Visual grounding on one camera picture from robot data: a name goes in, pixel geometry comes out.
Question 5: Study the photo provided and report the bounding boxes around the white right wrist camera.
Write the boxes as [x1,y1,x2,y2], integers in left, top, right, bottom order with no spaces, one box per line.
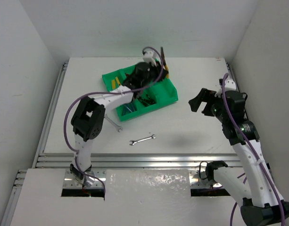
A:
[217,78,237,96]

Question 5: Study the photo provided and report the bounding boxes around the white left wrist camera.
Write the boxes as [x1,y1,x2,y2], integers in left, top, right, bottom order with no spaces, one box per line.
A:
[142,50,157,66]

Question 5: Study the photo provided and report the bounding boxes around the blue screwdriver red collar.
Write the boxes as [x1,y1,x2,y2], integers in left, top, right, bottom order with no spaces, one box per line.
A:
[122,104,137,115]

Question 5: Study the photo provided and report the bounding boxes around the white foreground cover panel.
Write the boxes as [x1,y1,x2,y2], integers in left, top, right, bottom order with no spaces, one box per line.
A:
[11,169,235,226]

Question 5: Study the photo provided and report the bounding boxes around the aluminium front rail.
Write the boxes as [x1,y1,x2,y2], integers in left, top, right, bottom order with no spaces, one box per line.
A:
[33,153,242,169]

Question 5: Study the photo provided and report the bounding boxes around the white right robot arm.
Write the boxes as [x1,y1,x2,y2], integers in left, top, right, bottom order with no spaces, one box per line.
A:
[189,88,289,226]

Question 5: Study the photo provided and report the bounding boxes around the green-black screwdriver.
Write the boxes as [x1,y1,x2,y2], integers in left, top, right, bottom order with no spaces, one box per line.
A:
[138,95,156,107]

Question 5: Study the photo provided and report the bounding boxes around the yellow pliers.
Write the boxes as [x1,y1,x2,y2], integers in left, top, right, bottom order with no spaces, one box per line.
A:
[160,47,169,71]

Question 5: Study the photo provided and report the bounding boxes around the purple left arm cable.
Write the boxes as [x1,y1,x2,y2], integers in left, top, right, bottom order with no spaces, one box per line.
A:
[64,46,165,196]

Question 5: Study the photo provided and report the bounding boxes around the green six-compartment tray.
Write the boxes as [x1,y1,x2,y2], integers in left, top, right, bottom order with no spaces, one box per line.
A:
[102,65,178,121]

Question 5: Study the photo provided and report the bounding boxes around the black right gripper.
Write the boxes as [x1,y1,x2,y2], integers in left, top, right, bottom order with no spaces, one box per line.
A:
[189,87,228,122]

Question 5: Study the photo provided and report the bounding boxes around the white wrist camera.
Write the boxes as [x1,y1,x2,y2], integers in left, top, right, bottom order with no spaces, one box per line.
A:
[142,50,157,66]
[217,78,237,96]

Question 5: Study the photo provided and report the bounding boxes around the silver wrench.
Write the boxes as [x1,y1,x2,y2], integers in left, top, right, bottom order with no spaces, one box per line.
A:
[129,134,156,146]
[105,114,123,132]

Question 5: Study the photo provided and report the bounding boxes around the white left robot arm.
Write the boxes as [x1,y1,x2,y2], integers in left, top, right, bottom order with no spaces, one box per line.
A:
[70,61,168,183]

